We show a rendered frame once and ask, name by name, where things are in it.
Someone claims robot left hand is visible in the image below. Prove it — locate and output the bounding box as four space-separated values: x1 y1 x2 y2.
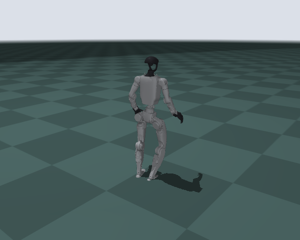
133 106 143 114

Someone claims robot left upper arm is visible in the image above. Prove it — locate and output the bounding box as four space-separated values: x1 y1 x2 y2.
128 76 141 100

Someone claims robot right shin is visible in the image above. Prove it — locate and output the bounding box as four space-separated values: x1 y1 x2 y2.
149 148 165 180

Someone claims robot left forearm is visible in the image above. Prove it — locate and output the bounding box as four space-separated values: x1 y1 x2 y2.
128 96 138 111

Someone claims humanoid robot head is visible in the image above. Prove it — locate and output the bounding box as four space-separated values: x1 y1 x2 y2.
144 56 159 77

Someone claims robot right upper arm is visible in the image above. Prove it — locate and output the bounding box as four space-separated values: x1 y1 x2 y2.
157 77 171 104

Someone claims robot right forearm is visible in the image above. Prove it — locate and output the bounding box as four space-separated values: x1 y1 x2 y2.
167 97 178 115

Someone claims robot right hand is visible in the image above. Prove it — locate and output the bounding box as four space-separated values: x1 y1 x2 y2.
173 112 183 123

